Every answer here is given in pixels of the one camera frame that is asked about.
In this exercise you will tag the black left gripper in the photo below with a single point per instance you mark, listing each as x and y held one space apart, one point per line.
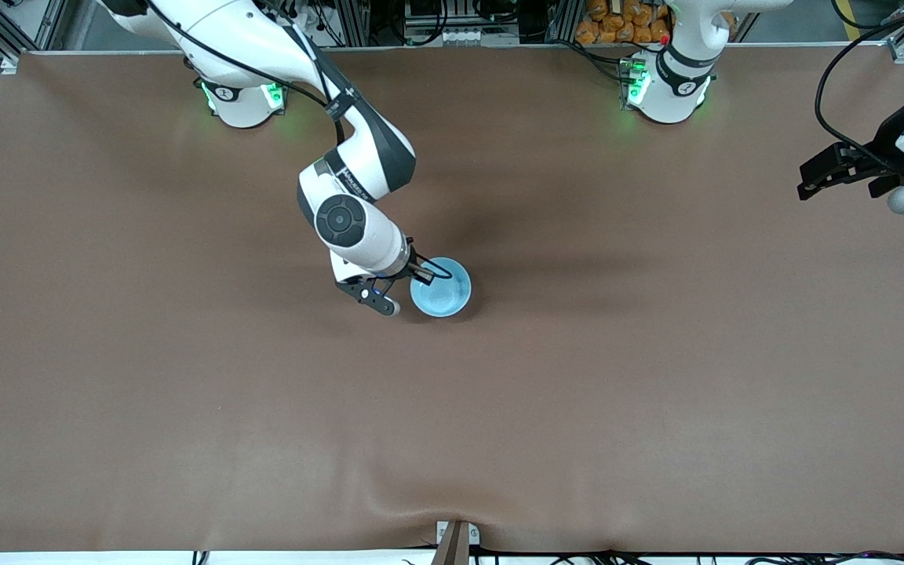
882 149

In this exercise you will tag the metal mount bracket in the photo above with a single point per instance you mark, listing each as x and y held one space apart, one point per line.
456 545

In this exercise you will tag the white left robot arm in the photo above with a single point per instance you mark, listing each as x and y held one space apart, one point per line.
672 86

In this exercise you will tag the white power strip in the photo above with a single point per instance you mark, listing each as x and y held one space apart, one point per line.
312 22

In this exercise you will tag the blue bowl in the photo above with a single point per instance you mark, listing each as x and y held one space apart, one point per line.
444 292

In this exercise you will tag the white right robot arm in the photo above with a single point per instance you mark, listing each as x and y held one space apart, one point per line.
366 235

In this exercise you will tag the electrical unit with white connectors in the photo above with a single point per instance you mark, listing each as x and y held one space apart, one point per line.
460 35

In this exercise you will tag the aluminium frame upright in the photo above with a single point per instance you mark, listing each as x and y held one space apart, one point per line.
351 23
563 22

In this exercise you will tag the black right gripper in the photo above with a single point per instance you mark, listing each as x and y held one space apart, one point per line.
413 262

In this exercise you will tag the orange packets pile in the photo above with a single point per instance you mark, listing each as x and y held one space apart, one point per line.
609 23

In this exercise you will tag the brown table mat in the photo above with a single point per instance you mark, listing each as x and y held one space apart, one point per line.
452 431

